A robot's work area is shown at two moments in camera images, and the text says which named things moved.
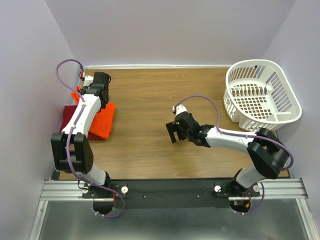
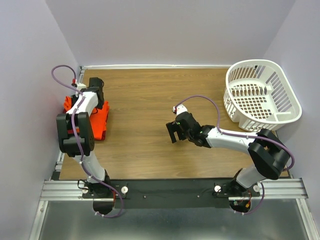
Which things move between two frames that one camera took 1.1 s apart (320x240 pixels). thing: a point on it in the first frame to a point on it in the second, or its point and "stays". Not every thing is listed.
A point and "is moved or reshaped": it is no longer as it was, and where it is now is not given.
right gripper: x=171 y=127 stays
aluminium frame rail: x=271 y=188 stays
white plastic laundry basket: x=259 y=95 stays
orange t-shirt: x=103 y=123 is moved or reshaped
